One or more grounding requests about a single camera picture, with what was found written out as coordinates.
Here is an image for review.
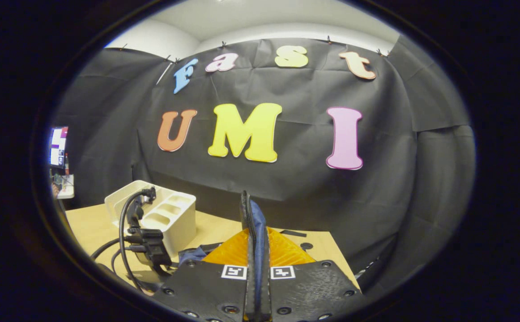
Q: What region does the computer monitor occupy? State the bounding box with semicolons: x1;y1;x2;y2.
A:
49;127;69;169

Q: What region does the white side table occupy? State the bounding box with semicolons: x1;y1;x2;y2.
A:
52;174;75;199

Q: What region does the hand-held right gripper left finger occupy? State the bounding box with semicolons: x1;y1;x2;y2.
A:
155;227;260;322

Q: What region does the blue schoolbag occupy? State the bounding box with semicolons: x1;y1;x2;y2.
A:
179;190;307;269

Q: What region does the white plastic bookshelf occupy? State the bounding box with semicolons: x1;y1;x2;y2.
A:
104;180;197;259

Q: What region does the black backdrop cloth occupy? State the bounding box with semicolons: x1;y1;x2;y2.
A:
52;36;476;291

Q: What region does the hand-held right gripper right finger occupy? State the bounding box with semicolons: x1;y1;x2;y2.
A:
260;226;368;322

